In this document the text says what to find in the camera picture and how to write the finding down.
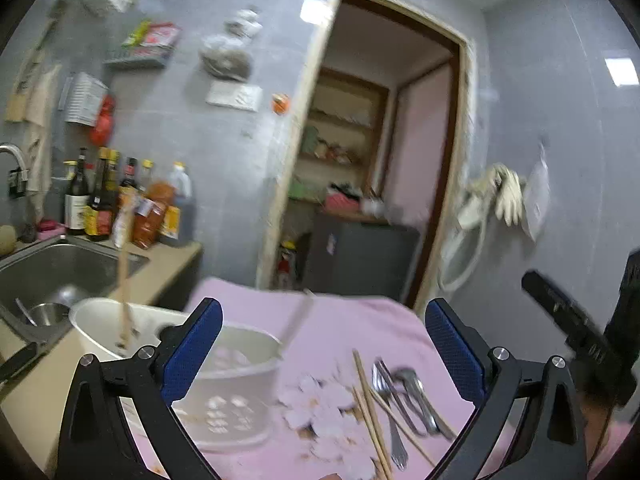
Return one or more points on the white wall socket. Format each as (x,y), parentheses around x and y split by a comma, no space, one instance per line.
(234,96)

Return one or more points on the white rubber gloves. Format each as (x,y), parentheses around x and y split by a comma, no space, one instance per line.
(510,195)

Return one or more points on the beige kitchen counter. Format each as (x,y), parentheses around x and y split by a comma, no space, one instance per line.
(160,270)

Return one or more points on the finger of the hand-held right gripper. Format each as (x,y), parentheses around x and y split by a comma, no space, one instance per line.
(560,305)

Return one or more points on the person's right hand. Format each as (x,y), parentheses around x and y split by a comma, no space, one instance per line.
(595,425)

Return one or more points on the metal faucet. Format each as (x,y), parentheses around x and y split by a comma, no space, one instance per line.
(12,152)

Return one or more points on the dark bottle with white label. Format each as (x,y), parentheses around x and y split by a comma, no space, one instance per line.
(76,200)

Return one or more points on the steel bowl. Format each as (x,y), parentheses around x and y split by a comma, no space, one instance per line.
(47,312)

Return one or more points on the large dark jug white top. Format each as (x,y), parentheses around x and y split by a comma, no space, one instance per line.
(181,200)

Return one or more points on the pink soap dish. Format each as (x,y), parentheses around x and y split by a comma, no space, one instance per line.
(52,227)

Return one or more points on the white seasoning packet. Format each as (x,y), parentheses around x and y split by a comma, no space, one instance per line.
(122,220)

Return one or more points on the metal ladle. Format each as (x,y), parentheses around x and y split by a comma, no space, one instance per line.
(25,310)

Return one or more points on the wooden chopstick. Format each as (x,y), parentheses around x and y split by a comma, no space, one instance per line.
(405,435)
(121,280)
(296,317)
(367,435)
(372,410)

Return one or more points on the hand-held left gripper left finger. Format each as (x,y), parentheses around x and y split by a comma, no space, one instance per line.
(195,355)

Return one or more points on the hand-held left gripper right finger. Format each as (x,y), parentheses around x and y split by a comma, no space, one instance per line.
(455,355)

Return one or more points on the wooden shelf unit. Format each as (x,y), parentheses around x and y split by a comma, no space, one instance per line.
(345,115)

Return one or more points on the green packet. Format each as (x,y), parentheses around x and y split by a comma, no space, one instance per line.
(136,34)

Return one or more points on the pink box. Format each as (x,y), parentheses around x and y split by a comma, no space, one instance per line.
(342,201)

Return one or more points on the metal spoon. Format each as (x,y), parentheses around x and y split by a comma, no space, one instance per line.
(425,410)
(440,420)

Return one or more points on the hanging clear plastic bags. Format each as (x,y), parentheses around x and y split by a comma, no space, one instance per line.
(227,50)

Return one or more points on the white plastic bag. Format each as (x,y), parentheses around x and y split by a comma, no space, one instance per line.
(536,200)

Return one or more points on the grey refrigerator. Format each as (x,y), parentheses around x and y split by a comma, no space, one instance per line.
(360,255)

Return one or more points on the bottle with yellow cap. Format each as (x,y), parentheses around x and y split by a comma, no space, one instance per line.
(146,175)

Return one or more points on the grey wall shelf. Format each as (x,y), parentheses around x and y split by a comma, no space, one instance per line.
(137,62)

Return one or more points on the beige hanging towel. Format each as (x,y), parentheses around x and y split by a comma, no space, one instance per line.
(42,130)

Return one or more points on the dark bottle with red cap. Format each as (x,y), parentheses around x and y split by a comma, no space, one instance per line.
(129,175)

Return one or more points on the white plastic utensil holder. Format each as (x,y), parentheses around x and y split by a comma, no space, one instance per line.
(240,355)

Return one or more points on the red packet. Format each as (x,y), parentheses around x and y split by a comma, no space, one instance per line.
(161,40)

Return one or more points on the wooden door frame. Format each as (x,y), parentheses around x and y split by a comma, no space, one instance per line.
(300,110)

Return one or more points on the orange wall hook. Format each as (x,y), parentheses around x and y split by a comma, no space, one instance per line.
(281,102)

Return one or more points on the orange red sauce bottle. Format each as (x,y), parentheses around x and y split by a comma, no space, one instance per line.
(152,215)

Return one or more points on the stainless steel sink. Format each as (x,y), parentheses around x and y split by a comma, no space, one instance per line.
(65,270)

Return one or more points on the white ribbed wall rack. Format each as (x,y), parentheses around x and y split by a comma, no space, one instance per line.
(85,100)

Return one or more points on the dark soy sauce bottle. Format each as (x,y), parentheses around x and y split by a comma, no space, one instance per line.
(100,205)

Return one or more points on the red plastic bag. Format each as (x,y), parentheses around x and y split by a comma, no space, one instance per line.
(104,120)

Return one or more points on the pink floral tablecloth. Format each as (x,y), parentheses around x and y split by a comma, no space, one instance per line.
(350,325)

